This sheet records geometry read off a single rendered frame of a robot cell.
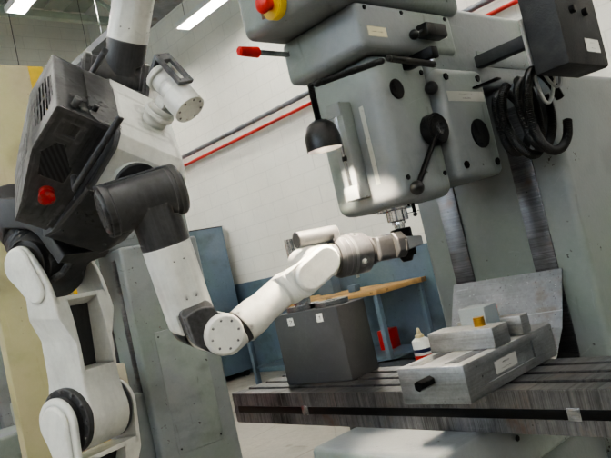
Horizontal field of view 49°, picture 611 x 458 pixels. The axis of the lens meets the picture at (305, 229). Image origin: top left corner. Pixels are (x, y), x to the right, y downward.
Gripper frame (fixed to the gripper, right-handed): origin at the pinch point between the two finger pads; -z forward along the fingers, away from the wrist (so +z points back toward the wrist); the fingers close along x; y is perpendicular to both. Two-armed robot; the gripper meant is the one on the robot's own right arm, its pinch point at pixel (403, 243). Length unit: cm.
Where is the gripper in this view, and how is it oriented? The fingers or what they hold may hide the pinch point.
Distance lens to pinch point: 150.5
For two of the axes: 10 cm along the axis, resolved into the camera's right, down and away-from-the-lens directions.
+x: -4.5, 1.5, 8.8
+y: 2.1, 9.8, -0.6
